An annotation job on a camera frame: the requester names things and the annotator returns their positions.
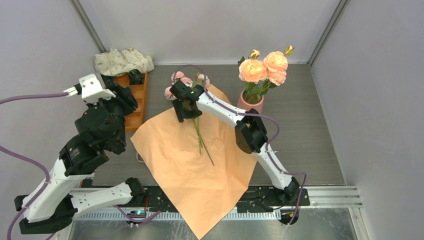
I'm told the dark rolled sock top left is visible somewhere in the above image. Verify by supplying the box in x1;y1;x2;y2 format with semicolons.
101;75;115;87

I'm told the cream printed cloth bag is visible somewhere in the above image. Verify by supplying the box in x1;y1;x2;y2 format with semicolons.
93;48;155;77

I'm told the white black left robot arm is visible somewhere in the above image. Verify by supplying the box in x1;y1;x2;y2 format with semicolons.
14;83;146;235

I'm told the peach rose flower stem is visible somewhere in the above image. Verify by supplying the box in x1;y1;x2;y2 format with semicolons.
238;45;295;104

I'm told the beige printed ribbon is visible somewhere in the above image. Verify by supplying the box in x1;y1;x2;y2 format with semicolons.
135;152;145;163

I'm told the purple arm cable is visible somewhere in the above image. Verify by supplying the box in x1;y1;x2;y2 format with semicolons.
172;64;308;227
0;92;162;240

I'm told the pink cylindrical vase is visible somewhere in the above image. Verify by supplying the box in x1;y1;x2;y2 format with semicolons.
236;90;265;114

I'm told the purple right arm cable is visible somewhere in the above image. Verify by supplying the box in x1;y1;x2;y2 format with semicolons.
172;64;308;227

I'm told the orange wooden compartment tray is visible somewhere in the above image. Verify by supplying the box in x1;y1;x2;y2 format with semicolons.
114;72;149;133

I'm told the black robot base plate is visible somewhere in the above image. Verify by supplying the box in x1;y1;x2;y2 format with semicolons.
119;185;298;213

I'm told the green orange wrapping paper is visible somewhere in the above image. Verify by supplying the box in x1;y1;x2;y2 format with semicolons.
130;84;259;240

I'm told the aluminium frame rail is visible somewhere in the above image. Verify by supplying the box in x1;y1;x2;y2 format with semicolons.
61;135;364;221

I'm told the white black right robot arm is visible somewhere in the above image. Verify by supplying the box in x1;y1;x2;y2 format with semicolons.
170;80;302;206

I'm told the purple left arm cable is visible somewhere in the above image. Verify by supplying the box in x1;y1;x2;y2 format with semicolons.
0;92;162;240

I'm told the dark rolled sock top right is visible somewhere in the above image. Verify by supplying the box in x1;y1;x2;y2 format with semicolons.
128;69;145;86

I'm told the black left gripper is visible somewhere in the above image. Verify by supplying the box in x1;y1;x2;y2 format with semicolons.
88;82;140;149

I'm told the dark rolled sock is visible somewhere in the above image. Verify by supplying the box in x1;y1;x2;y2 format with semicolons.
128;69;145;86
101;75;115;87

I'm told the green paper flower bouquet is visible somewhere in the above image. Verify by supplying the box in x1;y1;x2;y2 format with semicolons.
164;71;214;165

